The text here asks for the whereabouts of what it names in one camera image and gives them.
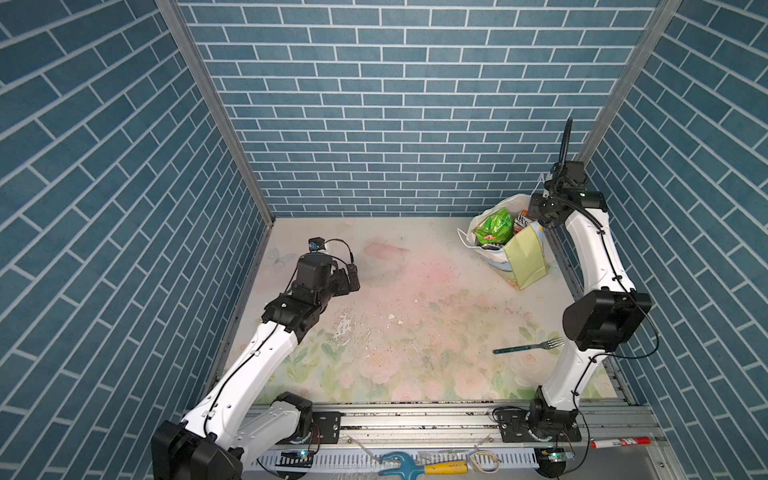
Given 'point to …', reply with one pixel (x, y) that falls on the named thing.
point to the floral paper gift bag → (523, 260)
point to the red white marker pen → (598, 444)
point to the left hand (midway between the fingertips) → (344, 269)
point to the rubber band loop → (486, 453)
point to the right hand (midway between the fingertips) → (536, 202)
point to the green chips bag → (496, 227)
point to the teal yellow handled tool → (409, 468)
